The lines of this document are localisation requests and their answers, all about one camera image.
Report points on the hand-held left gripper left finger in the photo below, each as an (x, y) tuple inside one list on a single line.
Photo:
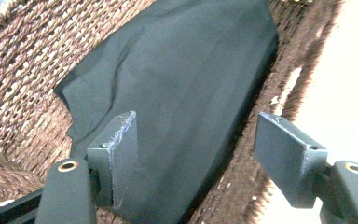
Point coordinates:
[(118, 161)]

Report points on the brown woven basket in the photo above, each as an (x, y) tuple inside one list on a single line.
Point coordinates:
[(24, 81)]

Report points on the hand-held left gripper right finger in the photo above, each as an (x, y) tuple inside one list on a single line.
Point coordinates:
[(289, 158)]

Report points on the black cloth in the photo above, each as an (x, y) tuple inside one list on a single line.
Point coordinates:
[(180, 93)]

